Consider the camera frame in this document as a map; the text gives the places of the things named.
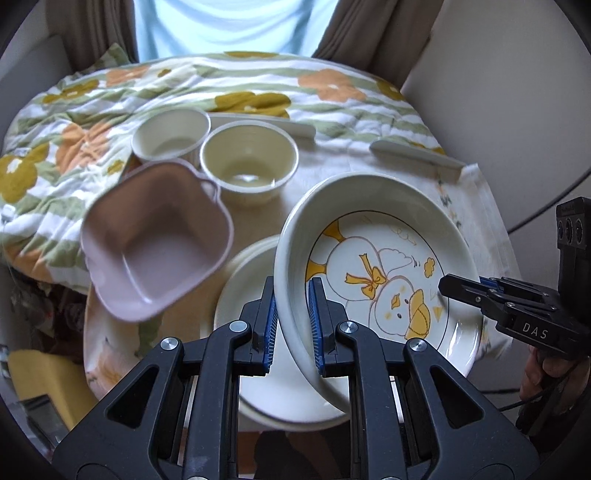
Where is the person's right hand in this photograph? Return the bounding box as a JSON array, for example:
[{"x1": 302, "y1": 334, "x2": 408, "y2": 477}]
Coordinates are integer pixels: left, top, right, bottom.
[{"x1": 519, "y1": 347, "x2": 590, "y2": 414}]

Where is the cream round bowl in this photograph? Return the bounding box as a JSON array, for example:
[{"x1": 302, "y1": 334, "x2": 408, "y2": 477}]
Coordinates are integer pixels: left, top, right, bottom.
[{"x1": 199, "y1": 121, "x2": 300, "y2": 207}]

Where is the cream patterned tablecloth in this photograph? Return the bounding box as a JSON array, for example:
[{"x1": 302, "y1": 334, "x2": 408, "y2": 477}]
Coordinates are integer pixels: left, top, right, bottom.
[{"x1": 81, "y1": 159, "x2": 509, "y2": 396}]

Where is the white duck plate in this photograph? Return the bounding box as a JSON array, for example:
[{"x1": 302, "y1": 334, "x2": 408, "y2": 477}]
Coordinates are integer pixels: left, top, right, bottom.
[{"x1": 273, "y1": 173, "x2": 483, "y2": 412}]

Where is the small white cup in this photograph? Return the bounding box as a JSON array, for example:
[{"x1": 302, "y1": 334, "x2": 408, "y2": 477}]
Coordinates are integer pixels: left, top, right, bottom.
[{"x1": 131, "y1": 107, "x2": 211, "y2": 166}]

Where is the black cable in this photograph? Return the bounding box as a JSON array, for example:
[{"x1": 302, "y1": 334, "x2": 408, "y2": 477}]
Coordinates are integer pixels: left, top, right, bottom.
[{"x1": 505, "y1": 165, "x2": 591, "y2": 234}]

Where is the yellow duck plate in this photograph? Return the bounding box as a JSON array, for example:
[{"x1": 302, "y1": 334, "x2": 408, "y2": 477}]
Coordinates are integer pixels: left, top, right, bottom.
[{"x1": 213, "y1": 236, "x2": 346, "y2": 432}]

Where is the white tray edge right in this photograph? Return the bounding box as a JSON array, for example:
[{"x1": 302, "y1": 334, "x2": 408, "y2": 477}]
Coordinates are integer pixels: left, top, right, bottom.
[{"x1": 370, "y1": 140, "x2": 465, "y2": 179}]

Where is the light blue curtain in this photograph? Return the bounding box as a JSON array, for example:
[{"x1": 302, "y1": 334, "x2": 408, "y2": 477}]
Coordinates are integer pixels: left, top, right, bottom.
[{"x1": 134, "y1": 0, "x2": 338, "y2": 61}]

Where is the pink square bowl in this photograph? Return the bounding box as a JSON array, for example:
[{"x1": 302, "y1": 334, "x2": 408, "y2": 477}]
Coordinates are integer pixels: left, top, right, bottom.
[{"x1": 80, "y1": 159, "x2": 235, "y2": 323}]

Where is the floral quilt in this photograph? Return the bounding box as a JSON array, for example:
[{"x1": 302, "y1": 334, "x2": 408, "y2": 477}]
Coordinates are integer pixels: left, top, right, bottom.
[{"x1": 1, "y1": 45, "x2": 441, "y2": 292}]

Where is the brown curtain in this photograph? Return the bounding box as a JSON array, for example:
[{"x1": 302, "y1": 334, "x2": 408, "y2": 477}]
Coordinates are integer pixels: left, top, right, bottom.
[{"x1": 312, "y1": 0, "x2": 444, "y2": 88}]

